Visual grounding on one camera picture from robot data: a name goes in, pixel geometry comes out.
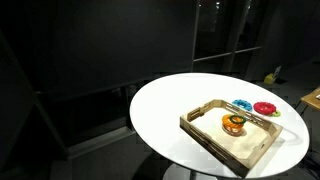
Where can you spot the metal window frame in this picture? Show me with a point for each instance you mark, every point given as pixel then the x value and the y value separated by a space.
pixel 213 57

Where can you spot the yellow box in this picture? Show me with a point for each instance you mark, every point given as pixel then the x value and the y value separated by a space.
pixel 268 79

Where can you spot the white table base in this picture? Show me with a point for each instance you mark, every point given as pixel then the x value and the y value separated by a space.
pixel 178 173

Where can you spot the white card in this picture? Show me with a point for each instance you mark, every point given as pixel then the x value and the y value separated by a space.
pixel 277 71

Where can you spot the wooden side table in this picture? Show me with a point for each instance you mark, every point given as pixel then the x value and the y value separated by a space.
pixel 312 99

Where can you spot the wooden slatted tray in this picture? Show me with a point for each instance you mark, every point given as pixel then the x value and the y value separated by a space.
pixel 246 150

